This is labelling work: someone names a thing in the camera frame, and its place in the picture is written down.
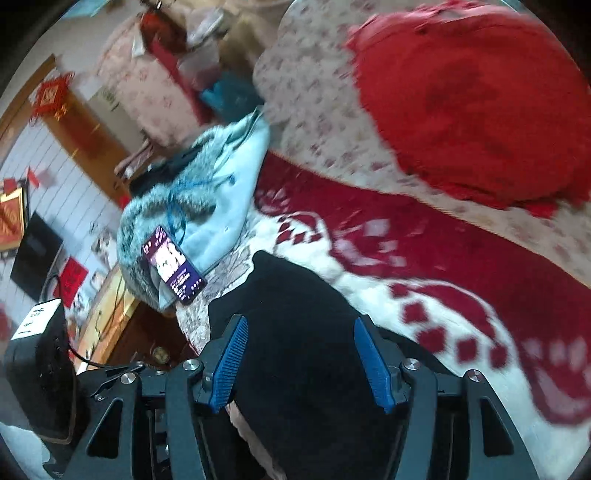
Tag tan pleated cloth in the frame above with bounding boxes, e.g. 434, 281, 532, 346
217, 9, 282, 75

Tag black cable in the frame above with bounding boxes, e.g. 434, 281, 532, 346
41, 272, 107, 370

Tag red heart-shaped frilled pillow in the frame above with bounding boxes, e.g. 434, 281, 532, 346
345, 2, 591, 217

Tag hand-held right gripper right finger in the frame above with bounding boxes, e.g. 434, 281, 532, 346
353, 316, 539, 480

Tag red cloth strip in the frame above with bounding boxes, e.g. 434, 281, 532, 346
141, 11, 208, 125

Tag smartphone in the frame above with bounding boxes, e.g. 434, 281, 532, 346
141, 225, 207, 306

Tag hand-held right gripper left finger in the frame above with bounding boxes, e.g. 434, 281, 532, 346
65, 315, 250, 480

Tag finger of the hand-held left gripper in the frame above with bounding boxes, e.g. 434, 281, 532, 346
81, 362, 146, 402

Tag red paper decoration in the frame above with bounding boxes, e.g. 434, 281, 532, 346
60, 258, 88, 308

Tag wooden door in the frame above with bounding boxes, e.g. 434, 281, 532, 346
0, 55, 132, 197

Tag black cloth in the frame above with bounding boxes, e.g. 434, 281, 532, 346
128, 148, 197, 197

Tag black pants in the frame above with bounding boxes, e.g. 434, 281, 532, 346
208, 250, 462, 480

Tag clear plastic bag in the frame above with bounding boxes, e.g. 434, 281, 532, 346
178, 9, 227, 88

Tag red and white patterned blanket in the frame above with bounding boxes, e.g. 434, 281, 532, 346
175, 152, 591, 480

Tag light blue fleece jacket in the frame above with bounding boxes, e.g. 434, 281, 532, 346
116, 107, 271, 310

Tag wooden bed frame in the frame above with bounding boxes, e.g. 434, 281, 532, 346
108, 302, 201, 370

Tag floral quilt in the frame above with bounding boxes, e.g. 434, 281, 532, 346
252, 0, 591, 282

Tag framed red picture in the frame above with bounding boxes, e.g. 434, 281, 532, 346
0, 187, 31, 261

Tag wooden cabinet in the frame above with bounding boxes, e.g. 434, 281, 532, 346
74, 268, 137, 374

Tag teal bag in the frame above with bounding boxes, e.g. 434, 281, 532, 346
199, 71, 259, 116

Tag red knot wall decoration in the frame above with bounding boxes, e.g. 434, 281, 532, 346
28, 71, 77, 123

